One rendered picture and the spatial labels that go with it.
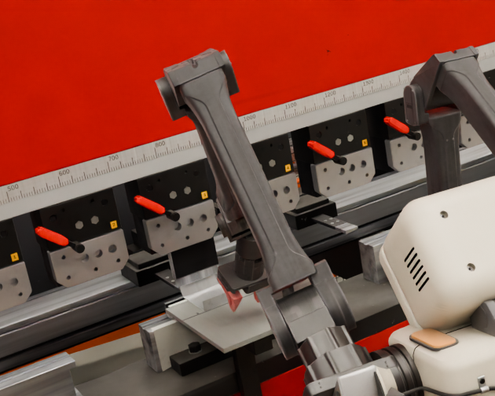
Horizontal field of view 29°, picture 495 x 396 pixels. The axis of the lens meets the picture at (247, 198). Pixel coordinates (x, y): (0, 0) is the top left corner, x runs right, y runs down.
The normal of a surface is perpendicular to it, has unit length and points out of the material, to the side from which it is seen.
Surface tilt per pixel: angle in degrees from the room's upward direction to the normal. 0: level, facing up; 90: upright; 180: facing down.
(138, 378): 0
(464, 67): 36
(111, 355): 0
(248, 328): 0
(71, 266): 90
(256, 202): 64
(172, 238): 90
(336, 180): 90
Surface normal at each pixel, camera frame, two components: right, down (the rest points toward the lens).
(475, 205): 0.14, -0.47
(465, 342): -0.22, -0.96
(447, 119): 0.37, 0.23
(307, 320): -0.18, -0.53
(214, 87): 0.00, -0.16
